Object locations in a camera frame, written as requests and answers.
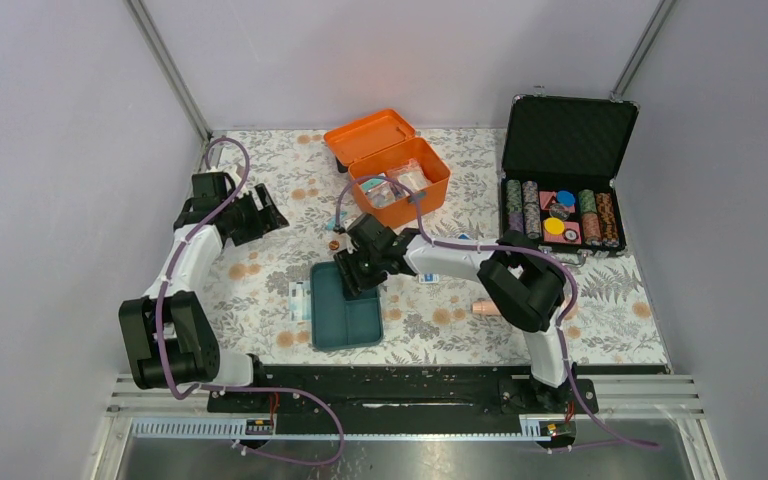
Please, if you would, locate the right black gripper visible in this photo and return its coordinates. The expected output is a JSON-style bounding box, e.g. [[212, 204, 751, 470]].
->
[[334, 244, 388, 299]]

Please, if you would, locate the blue white wipe packet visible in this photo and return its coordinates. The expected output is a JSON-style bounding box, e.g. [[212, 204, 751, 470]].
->
[[417, 274, 440, 284]]

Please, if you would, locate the clear bag with small items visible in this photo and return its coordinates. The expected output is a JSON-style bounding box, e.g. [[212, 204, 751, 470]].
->
[[360, 178, 399, 209]]

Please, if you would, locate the teal divided tray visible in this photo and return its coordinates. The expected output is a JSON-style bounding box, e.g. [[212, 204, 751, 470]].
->
[[310, 262, 384, 352]]

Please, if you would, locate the gloves packet clear bag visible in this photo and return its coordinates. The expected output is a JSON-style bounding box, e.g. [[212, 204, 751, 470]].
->
[[388, 158, 432, 193]]

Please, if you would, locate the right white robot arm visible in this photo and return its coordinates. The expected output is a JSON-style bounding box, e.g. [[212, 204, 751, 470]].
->
[[334, 214, 577, 412]]

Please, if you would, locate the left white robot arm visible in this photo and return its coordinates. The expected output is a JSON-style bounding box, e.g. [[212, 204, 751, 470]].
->
[[118, 172, 288, 411]]

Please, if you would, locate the orange plastic medicine box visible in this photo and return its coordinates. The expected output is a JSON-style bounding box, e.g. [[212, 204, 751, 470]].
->
[[324, 109, 451, 214]]

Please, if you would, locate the floral tablecloth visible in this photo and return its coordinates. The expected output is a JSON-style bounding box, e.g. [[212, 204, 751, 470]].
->
[[167, 128, 670, 367]]

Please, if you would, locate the white teal dressing packet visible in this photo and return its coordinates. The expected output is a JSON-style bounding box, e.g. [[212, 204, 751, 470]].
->
[[288, 280, 312, 322]]

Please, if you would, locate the black foam-lined case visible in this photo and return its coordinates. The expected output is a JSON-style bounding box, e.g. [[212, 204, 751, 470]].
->
[[499, 95, 639, 258]]

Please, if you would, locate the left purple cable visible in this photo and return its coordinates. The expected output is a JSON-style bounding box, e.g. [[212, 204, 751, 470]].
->
[[152, 136, 346, 468]]

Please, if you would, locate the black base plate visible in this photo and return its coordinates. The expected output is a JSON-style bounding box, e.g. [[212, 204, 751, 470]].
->
[[207, 362, 669, 437]]

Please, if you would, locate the slotted cable duct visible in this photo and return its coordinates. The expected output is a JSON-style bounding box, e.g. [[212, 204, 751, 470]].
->
[[130, 417, 550, 442]]

